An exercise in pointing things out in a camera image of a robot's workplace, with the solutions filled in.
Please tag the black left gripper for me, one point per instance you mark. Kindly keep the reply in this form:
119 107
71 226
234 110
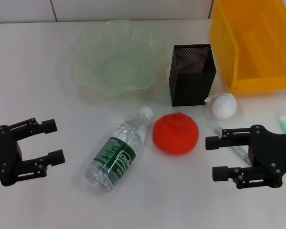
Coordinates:
4 152

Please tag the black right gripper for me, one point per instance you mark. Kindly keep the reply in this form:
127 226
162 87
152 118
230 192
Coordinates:
269 152

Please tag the orange fruit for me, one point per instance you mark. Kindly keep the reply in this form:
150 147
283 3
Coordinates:
176 133

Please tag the white paper ball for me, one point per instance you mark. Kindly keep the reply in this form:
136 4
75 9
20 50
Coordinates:
224 107

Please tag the clear green-label water bottle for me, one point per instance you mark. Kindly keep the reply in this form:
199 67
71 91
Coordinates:
116 150

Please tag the silver glitter pen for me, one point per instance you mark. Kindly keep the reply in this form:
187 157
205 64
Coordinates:
239 151

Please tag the black mesh pen holder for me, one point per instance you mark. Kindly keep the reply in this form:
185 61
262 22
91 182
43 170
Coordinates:
193 83

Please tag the pale green glass fruit plate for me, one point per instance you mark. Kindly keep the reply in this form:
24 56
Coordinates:
116 62

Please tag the yellow plastic bin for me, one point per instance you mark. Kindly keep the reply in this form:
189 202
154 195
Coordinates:
257 47

